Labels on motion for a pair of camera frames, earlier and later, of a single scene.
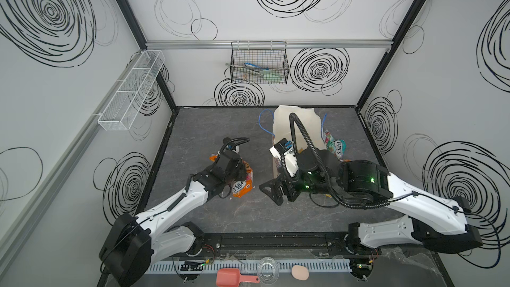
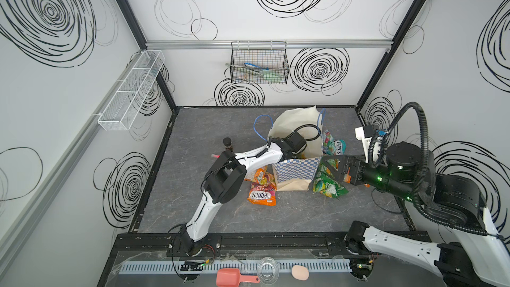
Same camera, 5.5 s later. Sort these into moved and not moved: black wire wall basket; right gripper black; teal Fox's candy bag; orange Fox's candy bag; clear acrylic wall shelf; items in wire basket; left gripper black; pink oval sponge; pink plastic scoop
Moved: orange Fox's candy bag; right gripper black; left gripper black
Not moved: items in wire basket; pink oval sponge; clear acrylic wall shelf; teal Fox's candy bag; pink plastic scoop; black wire wall basket
